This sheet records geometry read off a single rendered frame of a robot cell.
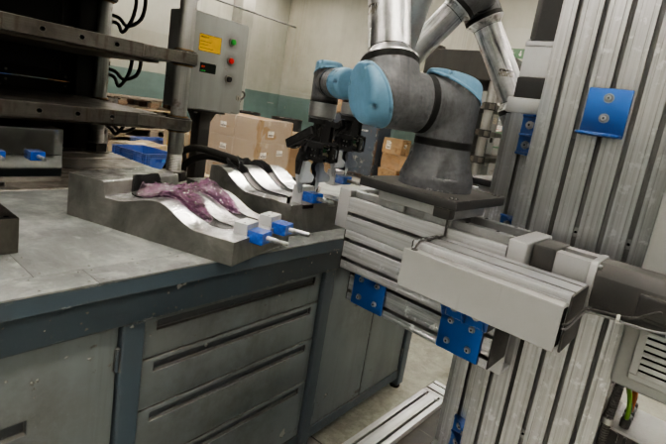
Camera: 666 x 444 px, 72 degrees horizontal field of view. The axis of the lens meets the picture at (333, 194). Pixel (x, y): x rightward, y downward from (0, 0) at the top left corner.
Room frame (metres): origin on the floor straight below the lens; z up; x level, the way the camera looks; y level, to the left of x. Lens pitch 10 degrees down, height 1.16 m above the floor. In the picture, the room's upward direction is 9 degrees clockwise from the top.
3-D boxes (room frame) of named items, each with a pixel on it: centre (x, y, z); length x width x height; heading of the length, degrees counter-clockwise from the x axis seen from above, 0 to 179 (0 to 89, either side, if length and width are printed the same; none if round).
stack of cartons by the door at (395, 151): (8.20, -1.16, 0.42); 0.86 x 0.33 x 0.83; 53
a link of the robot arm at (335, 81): (1.19, 0.01, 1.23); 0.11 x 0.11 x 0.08; 22
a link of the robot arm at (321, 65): (1.27, 0.06, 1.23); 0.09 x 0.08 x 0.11; 22
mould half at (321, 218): (1.48, 0.22, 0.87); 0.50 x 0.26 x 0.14; 52
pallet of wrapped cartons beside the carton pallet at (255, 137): (5.73, 1.27, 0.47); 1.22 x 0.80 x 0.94; 57
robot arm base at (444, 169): (0.95, -0.21, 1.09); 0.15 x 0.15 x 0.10
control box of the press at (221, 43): (2.08, 0.64, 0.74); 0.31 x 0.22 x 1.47; 142
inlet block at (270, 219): (1.10, 0.10, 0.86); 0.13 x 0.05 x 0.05; 69
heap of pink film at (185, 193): (1.15, 0.37, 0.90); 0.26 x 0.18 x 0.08; 69
